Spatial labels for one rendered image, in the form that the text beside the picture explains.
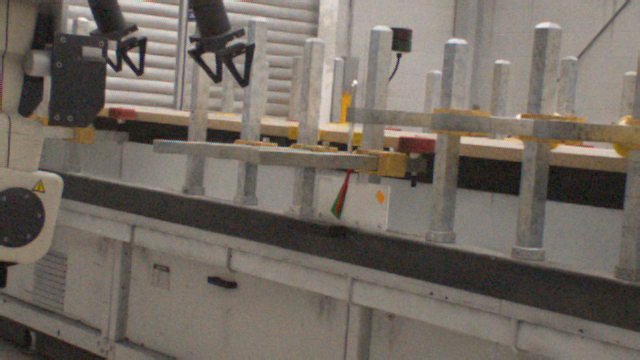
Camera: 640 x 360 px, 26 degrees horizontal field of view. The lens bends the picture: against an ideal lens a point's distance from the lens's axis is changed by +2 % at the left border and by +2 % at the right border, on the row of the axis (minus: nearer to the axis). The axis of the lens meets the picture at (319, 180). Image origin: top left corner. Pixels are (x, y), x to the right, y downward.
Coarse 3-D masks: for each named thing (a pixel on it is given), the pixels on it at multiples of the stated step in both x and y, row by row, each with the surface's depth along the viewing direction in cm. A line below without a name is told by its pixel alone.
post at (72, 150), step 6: (78, 18) 413; (84, 18) 414; (78, 24) 413; (84, 24) 414; (72, 30) 415; (78, 30) 413; (84, 30) 414; (66, 144) 416; (72, 144) 415; (78, 144) 416; (66, 150) 416; (72, 150) 415; (78, 150) 416; (66, 156) 416; (72, 156) 415; (78, 156) 416; (66, 162) 416; (72, 162) 415; (78, 162) 416
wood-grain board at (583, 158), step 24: (144, 120) 417; (168, 120) 405; (216, 120) 382; (240, 120) 390; (264, 120) 435; (384, 144) 319; (480, 144) 296; (504, 144) 323; (600, 168) 264; (624, 168) 259
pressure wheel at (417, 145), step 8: (400, 136) 295; (408, 136) 293; (416, 136) 294; (400, 144) 294; (408, 144) 292; (416, 144) 292; (424, 144) 292; (432, 144) 294; (408, 152) 293; (416, 152) 292; (424, 152) 292; (432, 152) 294; (416, 176) 296; (416, 184) 296
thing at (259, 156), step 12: (252, 156) 273; (264, 156) 272; (276, 156) 273; (288, 156) 275; (300, 156) 277; (312, 156) 278; (324, 156) 280; (336, 156) 282; (348, 156) 284; (360, 156) 286; (372, 156) 287; (408, 156) 294; (336, 168) 282; (348, 168) 284; (360, 168) 286; (372, 168) 288; (408, 168) 293; (420, 168) 295
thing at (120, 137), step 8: (48, 128) 406; (56, 128) 407; (64, 128) 409; (48, 136) 406; (56, 136) 408; (64, 136) 409; (72, 136) 410; (96, 136) 415; (104, 136) 416; (112, 136) 418; (120, 136) 419; (128, 136) 421; (120, 144) 421
